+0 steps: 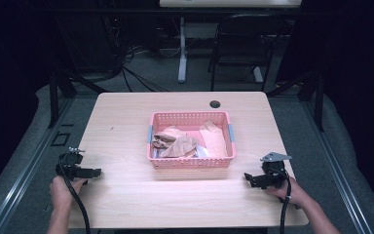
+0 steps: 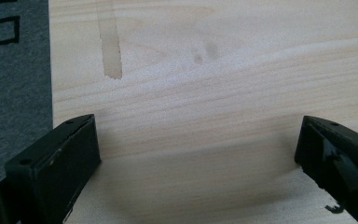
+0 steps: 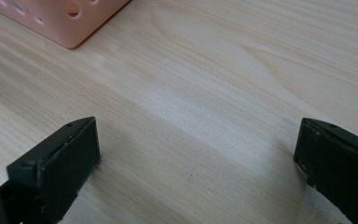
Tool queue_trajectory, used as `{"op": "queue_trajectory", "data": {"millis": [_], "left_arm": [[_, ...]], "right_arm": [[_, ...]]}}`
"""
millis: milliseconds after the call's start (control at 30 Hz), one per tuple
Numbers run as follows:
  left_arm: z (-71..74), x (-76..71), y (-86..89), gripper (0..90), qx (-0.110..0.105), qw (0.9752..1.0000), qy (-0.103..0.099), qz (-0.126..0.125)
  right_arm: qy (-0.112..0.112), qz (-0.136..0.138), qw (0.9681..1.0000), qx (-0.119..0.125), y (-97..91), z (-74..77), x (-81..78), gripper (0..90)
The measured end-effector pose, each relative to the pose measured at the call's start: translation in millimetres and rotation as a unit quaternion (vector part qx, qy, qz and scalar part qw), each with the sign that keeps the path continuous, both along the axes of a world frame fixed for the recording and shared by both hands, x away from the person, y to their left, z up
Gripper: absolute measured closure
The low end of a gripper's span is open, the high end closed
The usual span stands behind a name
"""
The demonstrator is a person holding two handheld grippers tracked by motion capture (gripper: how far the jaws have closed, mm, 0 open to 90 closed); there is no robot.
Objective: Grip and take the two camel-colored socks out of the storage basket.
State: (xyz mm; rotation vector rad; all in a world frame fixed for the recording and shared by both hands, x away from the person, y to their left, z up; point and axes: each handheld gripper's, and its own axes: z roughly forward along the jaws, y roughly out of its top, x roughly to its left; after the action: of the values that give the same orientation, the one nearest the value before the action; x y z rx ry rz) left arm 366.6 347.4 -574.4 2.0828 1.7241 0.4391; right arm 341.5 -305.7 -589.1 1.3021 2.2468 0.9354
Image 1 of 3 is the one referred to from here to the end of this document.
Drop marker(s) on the black folding chair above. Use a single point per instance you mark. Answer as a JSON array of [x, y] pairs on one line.
[[245, 48]]

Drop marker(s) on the beige crumpled paper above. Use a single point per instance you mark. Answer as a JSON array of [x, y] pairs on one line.
[[172, 132]]

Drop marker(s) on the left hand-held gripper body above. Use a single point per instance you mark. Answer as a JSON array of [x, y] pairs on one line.
[[71, 163]]

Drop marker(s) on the crumpled brown paper bag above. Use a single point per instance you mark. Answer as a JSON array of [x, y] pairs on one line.
[[180, 147]]

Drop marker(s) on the crumpled tan cloth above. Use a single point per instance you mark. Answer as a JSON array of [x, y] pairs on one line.
[[213, 140]]

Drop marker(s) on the person's right hand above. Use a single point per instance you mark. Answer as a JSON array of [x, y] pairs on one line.
[[292, 193]]

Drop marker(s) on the person's left hand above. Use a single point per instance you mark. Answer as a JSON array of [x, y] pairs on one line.
[[61, 191]]

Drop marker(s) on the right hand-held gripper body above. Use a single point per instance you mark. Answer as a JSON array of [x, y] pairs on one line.
[[274, 169]]

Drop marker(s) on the white background desk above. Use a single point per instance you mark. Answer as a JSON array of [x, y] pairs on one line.
[[230, 3]]

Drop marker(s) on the pink plastic basket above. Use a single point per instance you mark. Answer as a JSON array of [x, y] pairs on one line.
[[191, 162]]

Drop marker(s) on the metal floor rail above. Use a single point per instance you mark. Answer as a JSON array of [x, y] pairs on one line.
[[29, 165], [337, 169]]

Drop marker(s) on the black metal stand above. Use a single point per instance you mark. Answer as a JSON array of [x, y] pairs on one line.
[[61, 94], [311, 94]]

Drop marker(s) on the white plastic wrapper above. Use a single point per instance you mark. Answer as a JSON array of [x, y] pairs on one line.
[[202, 152]]

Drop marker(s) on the dark brown crumpled wrapper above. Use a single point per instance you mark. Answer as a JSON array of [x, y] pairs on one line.
[[161, 142]]

